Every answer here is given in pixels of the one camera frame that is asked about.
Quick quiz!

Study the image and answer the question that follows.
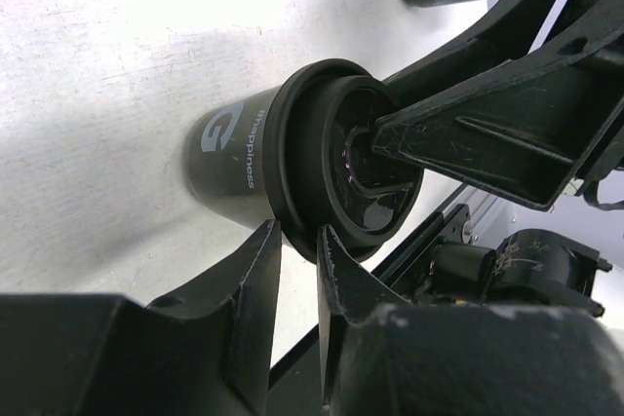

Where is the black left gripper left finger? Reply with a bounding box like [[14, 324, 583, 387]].
[[1, 220, 282, 415]]

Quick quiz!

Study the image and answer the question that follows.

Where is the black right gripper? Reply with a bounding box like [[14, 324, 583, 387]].
[[384, 0, 623, 187]]

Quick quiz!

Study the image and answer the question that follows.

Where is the black paper coffee cup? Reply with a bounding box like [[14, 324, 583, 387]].
[[186, 88, 278, 230]]

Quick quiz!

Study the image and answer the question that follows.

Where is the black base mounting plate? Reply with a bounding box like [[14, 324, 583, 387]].
[[267, 188, 611, 415]]

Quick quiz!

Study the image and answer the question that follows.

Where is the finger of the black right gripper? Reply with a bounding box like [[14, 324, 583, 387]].
[[371, 20, 623, 210]]

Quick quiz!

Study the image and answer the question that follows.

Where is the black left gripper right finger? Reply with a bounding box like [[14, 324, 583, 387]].
[[317, 226, 623, 415]]

